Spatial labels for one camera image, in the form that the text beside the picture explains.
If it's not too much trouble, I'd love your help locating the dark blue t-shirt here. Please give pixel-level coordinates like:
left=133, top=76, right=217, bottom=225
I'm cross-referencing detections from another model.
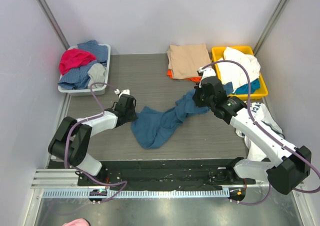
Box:
left=130, top=82, right=235, bottom=150

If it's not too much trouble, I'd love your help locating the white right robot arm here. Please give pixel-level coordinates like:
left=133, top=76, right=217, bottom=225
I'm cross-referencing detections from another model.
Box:
left=193, top=76, right=312, bottom=195

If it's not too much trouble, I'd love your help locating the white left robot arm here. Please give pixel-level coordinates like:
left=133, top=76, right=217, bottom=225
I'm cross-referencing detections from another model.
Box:
left=48, top=93, right=137, bottom=186

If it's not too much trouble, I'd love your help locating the folded orange t-shirt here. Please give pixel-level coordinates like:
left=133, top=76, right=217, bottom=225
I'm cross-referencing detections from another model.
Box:
left=166, top=69, right=201, bottom=83

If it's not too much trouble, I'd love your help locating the white t-shirt in tray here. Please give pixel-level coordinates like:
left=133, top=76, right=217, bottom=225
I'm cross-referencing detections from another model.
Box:
left=217, top=47, right=261, bottom=89

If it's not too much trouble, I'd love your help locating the yellow plastic tray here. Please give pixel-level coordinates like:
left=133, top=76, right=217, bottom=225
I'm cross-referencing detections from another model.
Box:
left=211, top=46, right=268, bottom=100

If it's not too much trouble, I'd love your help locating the folded beige t-shirt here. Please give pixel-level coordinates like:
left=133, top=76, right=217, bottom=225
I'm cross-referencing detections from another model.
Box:
left=167, top=43, right=211, bottom=80

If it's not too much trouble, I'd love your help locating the teal garment in tray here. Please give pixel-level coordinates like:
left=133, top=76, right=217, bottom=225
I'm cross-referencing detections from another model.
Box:
left=234, top=79, right=261, bottom=95

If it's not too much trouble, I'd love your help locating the grey garment in bin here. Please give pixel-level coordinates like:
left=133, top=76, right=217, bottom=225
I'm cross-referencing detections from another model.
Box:
left=87, top=63, right=107, bottom=89

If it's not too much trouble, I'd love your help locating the blue checked shirt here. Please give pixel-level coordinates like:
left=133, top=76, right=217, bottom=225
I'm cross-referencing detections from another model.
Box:
left=58, top=40, right=107, bottom=90

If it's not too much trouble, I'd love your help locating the grey plastic bin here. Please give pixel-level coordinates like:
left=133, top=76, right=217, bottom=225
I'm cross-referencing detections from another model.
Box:
left=57, top=43, right=111, bottom=96

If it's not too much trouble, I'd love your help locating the pink red garment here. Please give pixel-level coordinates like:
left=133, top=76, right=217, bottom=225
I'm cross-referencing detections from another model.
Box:
left=59, top=48, right=97, bottom=75

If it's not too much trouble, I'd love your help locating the white printed t-shirt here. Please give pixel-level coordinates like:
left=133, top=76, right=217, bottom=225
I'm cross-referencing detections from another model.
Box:
left=235, top=102, right=285, bottom=162

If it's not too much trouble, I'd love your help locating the pink object at bottom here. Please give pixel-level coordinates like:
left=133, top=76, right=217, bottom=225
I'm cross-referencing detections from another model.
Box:
left=63, top=218, right=90, bottom=226

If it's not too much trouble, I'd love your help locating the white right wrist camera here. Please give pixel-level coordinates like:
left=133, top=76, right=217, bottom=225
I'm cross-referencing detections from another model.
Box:
left=197, top=66, right=216, bottom=80

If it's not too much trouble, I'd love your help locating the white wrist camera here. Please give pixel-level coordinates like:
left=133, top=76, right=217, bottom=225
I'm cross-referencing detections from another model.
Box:
left=114, top=89, right=130, bottom=97
left=197, top=66, right=216, bottom=80

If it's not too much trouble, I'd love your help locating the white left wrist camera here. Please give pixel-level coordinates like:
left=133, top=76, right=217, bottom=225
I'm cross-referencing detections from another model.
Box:
left=114, top=89, right=130, bottom=97

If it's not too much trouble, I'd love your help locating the slotted cable duct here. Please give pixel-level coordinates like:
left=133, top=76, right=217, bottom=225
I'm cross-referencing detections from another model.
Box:
left=42, top=189, right=230, bottom=200

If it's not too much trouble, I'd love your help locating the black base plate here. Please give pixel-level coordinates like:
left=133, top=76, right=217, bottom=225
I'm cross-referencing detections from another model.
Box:
left=47, top=157, right=257, bottom=191

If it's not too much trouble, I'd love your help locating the aluminium rail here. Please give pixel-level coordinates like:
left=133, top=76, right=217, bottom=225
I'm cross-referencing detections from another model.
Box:
left=31, top=169, right=78, bottom=188

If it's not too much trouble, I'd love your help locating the right aluminium frame post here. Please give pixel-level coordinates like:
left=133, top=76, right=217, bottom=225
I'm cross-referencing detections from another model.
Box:
left=253, top=0, right=290, bottom=55

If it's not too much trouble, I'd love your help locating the aluminium frame post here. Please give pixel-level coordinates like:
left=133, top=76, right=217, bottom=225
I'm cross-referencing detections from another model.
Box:
left=253, top=0, right=290, bottom=55
left=36, top=0, right=70, bottom=49

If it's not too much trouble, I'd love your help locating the left aluminium frame post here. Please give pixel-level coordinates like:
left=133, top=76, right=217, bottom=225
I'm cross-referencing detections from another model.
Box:
left=36, top=0, right=70, bottom=49

